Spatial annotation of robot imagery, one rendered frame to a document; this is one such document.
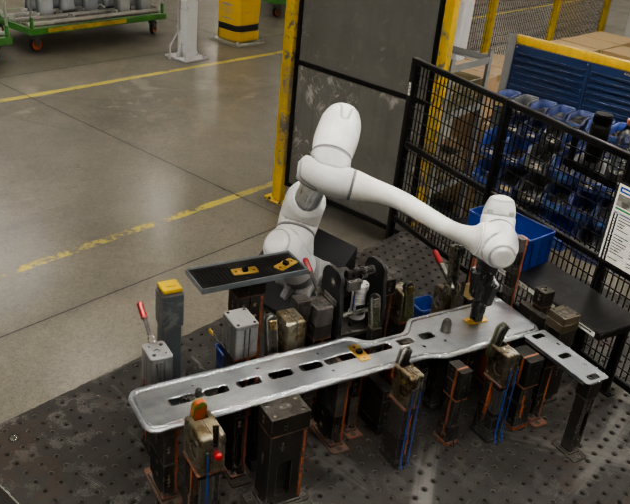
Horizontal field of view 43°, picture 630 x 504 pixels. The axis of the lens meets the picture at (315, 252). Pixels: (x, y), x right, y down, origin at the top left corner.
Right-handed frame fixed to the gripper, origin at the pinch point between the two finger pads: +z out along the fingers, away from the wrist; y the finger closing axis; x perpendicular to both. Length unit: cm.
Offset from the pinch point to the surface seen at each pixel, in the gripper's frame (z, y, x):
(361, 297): -1.6, -19.3, -34.1
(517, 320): 5.0, 4.2, 15.4
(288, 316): -3, -16, -64
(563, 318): -0.7, 15.7, 23.8
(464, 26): -6, -359, 286
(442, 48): -35, -191, 126
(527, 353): 7.0, 18.7, 7.1
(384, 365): 5.2, 8.1, -42.4
